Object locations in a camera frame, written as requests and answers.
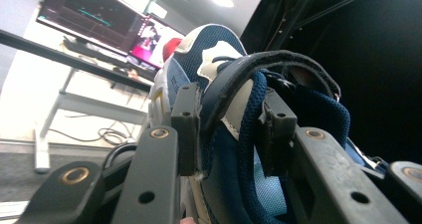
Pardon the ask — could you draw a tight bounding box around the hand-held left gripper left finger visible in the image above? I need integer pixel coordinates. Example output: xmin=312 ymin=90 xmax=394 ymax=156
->
xmin=110 ymin=82 xmax=202 ymax=224

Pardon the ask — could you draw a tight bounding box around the left hand-held gripper cable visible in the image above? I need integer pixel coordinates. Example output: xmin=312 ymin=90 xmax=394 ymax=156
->
xmin=102 ymin=141 xmax=139 ymax=172

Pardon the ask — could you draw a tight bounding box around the navy and white sneaker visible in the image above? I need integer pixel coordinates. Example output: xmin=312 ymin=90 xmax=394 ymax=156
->
xmin=147 ymin=23 xmax=389 ymax=224

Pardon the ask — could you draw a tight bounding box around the dark screen monitor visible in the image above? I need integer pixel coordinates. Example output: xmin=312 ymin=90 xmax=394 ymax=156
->
xmin=36 ymin=0 xmax=147 ymax=57

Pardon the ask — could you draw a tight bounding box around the monitor with pink picture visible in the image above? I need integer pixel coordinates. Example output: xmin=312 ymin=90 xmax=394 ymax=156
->
xmin=128 ymin=14 xmax=186 ymax=70

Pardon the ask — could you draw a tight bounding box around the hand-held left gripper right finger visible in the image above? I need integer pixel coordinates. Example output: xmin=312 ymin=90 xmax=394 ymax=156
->
xmin=258 ymin=90 xmax=409 ymax=224

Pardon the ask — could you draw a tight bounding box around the bundle of floor cables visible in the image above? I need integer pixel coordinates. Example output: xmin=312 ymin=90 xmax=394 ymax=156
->
xmin=49 ymin=117 xmax=137 ymax=148

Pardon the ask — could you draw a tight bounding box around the black curtain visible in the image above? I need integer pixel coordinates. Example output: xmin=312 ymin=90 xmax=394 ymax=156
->
xmin=238 ymin=0 xmax=422 ymax=165

